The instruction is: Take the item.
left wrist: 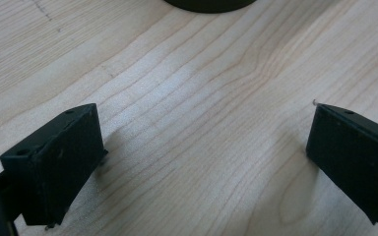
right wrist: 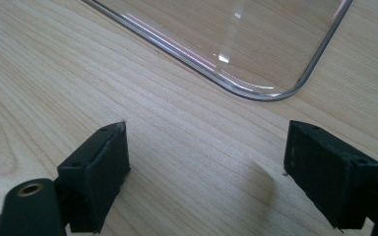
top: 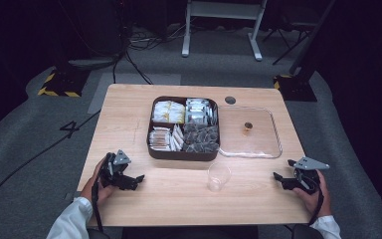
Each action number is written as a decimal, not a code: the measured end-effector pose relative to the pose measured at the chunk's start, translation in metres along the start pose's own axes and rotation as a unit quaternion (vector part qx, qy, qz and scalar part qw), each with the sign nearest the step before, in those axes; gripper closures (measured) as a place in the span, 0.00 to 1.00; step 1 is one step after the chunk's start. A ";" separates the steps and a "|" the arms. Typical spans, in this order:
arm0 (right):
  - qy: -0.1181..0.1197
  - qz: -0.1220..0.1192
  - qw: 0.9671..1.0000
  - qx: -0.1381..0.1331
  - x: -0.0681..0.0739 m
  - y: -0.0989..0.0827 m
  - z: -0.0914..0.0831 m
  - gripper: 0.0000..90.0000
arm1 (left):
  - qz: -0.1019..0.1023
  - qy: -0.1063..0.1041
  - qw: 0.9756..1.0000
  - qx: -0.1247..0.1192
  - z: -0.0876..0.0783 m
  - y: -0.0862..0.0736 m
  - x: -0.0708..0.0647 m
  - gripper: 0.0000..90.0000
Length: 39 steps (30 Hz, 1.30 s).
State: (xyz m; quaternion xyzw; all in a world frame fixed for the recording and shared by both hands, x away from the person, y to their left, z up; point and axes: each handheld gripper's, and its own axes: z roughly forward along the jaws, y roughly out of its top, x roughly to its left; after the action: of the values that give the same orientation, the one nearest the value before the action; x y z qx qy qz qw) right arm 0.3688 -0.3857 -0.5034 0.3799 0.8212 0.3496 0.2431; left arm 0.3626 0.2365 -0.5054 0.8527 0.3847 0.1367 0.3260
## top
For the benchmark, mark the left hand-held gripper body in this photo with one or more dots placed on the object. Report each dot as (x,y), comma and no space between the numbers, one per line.
(112,171)

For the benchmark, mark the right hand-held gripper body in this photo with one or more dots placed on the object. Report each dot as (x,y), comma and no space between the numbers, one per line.
(306,176)

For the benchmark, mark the person's right hand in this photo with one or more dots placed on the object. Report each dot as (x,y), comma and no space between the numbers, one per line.
(318,202)

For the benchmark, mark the person's left hand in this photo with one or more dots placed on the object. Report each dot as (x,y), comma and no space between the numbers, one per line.
(89,192)

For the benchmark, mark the clear plastic tray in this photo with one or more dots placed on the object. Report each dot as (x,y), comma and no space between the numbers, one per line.
(262,139)

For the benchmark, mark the row of brown stick packets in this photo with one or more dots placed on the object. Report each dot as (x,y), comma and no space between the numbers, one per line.
(159,138)

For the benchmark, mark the brown divided tray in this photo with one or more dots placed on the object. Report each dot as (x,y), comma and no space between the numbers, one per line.
(182,156)

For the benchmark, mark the row of white packets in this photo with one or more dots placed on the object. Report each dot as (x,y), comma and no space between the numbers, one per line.
(178,137)

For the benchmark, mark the small brown cap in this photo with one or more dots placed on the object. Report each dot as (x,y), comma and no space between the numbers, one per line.
(248,126)

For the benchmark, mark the clear plastic cup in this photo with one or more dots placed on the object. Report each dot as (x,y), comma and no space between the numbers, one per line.
(218,177)

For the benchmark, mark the pile of yellow white packets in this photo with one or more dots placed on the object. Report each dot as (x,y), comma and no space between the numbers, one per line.
(168,112)

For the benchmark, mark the pile of dark grey tea bags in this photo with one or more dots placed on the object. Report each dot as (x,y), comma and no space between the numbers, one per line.
(201,137)

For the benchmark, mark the black stand base yellow stripes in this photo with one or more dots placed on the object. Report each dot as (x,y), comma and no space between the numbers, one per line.
(63,83)
(295,88)

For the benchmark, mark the pile of silver packets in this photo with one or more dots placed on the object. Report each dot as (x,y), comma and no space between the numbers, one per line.
(197,111)

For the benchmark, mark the black tripod stand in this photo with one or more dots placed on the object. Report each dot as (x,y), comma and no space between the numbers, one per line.
(291,40)

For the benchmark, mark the white metal table frame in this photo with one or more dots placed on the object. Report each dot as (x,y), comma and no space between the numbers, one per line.
(225,13)

